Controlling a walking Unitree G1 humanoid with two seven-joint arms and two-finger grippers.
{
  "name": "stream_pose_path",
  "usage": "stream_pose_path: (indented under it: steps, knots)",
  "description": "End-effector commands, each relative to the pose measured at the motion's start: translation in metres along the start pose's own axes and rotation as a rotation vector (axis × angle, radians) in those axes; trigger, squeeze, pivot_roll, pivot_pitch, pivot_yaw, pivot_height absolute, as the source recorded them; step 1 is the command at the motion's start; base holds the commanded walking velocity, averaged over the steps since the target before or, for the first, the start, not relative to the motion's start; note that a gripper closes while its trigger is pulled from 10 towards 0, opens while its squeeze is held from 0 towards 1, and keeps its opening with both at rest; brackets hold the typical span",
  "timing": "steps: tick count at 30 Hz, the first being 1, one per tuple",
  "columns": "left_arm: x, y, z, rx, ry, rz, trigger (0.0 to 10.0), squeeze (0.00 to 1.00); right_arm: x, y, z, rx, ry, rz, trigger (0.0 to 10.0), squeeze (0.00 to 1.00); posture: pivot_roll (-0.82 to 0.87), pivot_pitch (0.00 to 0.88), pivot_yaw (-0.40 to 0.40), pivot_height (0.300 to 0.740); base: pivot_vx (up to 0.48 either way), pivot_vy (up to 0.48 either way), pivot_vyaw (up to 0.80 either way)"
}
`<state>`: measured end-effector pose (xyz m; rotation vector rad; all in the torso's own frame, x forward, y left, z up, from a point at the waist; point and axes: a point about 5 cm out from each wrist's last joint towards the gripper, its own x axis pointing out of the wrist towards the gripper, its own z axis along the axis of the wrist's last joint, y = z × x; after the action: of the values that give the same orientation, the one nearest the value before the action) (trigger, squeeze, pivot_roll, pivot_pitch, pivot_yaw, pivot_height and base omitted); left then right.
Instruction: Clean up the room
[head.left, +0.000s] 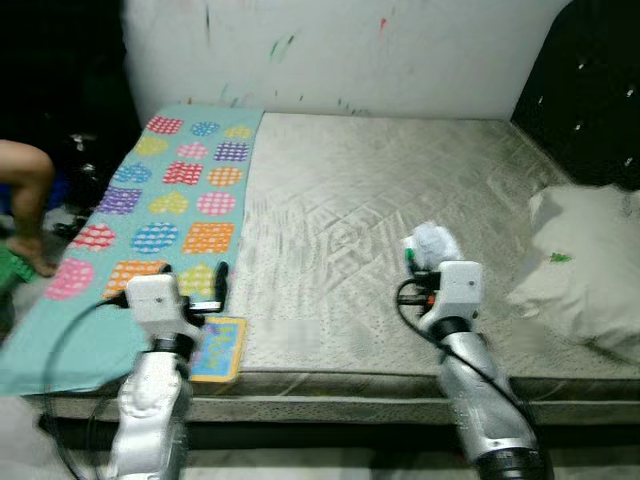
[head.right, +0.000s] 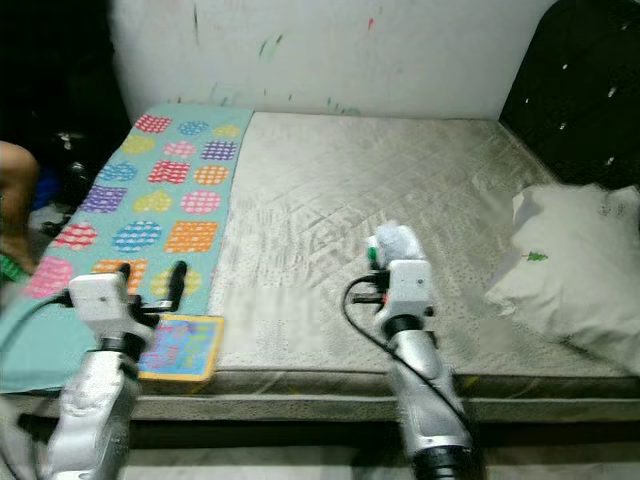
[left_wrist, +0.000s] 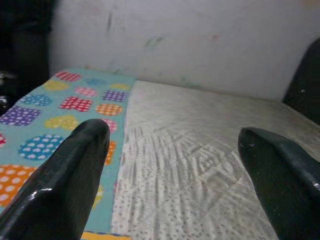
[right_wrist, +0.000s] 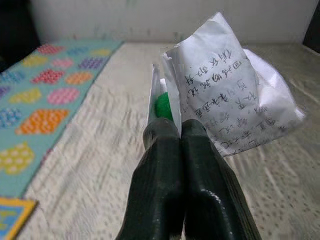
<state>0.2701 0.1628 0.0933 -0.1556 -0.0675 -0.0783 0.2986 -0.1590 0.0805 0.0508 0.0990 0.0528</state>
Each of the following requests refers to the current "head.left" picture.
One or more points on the colourful children's board book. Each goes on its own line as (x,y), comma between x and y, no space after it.
(222,352)

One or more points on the teal blanket with coloured shapes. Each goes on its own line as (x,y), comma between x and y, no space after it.
(120,320)

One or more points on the white pillow with tree print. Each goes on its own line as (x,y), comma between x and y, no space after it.
(580,270)

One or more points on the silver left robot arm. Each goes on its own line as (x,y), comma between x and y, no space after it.
(150,420)

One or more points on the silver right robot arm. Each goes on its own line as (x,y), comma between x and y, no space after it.
(480,400)

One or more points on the grey quilted mattress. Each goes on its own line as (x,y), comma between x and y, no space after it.
(380,200)

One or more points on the black bag with white print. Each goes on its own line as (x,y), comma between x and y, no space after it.
(82,170)

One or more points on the green plastic stool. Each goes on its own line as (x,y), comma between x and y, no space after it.
(12,272)

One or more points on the person bare leg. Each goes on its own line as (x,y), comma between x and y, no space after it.
(25,190)

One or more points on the dark tufted headboard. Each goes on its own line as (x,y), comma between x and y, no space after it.
(590,90)

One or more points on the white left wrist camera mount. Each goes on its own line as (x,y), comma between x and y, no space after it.
(155,300)

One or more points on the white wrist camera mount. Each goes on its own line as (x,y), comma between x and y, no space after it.
(462,288)
(155,300)

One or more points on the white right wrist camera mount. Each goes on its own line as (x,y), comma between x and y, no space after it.
(462,288)

